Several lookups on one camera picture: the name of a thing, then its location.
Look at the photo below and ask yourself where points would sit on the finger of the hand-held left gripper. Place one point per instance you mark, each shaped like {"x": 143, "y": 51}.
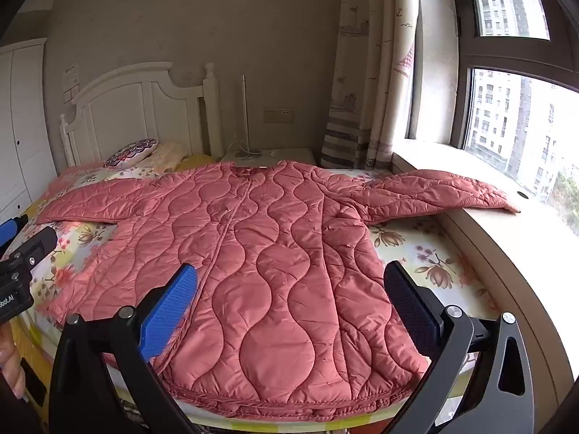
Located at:
{"x": 11, "y": 233}
{"x": 38, "y": 244}

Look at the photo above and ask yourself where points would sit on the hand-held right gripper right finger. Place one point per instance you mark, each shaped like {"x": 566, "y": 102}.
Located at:
{"x": 409, "y": 303}

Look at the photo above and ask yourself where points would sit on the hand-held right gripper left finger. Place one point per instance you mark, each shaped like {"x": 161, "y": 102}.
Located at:
{"x": 172, "y": 298}

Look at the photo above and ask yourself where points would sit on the pink quilted blanket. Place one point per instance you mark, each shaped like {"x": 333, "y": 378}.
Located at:
{"x": 280, "y": 271}

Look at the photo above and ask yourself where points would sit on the person's left hand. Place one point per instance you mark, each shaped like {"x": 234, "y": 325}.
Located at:
{"x": 11, "y": 361}

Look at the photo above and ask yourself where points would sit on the floral bed sheet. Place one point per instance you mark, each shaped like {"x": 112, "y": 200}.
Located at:
{"x": 434, "y": 253}

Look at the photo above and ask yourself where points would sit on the white wardrobe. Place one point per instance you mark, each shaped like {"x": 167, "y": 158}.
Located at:
{"x": 22, "y": 135}

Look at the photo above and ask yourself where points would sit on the beige stone windowsill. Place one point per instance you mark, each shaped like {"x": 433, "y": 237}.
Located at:
{"x": 511, "y": 253}

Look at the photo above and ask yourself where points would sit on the purple patterned pillow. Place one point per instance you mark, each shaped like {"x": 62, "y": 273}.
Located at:
{"x": 131, "y": 153}

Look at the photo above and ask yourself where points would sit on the yellow pillow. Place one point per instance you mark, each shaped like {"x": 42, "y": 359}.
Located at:
{"x": 197, "y": 161}

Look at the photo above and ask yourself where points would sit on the cream floral pillow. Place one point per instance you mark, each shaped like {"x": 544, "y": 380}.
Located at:
{"x": 167, "y": 156}

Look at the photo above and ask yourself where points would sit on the white wooden headboard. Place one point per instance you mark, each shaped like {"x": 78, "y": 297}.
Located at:
{"x": 135, "y": 104}

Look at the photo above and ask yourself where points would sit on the white nightstand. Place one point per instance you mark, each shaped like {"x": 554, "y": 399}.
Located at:
{"x": 289, "y": 153}

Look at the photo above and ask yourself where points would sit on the white slim lamp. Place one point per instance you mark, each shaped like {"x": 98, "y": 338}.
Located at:
{"x": 244, "y": 113}

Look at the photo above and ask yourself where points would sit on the dark framed window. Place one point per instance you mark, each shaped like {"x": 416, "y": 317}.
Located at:
{"x": 506, "y": 117}

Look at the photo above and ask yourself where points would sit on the printed cream curtain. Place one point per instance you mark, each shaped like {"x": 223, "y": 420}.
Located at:
{"x": 362, "y": 77}

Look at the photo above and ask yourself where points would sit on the wall switch panel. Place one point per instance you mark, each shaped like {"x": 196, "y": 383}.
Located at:
{"x": 71, "y": 85}

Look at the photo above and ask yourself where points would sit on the wall socket plate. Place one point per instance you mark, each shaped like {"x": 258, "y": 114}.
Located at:
{"x": 278, "y": 115}

